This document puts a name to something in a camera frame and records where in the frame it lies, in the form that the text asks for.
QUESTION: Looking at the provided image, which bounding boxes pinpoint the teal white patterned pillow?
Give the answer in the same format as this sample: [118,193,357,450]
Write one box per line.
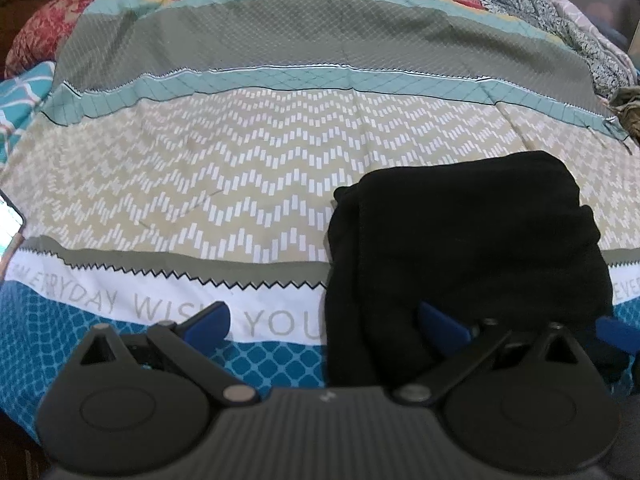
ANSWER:
[0,61,57,167]

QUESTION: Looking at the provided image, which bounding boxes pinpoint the smartphone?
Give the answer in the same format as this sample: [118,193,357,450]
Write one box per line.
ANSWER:
[0,190,25,257]

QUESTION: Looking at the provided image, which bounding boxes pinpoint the olive crumpled cloth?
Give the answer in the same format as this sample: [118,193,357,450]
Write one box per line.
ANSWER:
[609,87,640,150]

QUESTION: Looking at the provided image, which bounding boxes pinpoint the blue floral crumpled cloth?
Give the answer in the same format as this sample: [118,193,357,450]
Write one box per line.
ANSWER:
[470,0,640,102]

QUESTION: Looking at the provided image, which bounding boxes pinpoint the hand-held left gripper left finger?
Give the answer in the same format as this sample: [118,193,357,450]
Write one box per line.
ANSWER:
[79,301,259,406]

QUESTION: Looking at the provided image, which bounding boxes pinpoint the black pants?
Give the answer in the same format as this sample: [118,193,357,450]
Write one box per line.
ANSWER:
[324,150,617,392]

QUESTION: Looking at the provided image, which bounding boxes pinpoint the patterned teal beige bed sheet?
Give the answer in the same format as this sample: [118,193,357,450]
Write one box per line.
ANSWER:
[0,0,640,411]

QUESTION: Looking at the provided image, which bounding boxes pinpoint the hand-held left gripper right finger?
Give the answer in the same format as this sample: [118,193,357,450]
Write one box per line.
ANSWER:
[392,301,586,406]

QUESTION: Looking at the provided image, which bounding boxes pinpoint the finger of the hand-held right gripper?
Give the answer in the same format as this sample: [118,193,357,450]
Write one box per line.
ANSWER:
[594,316,640,361]

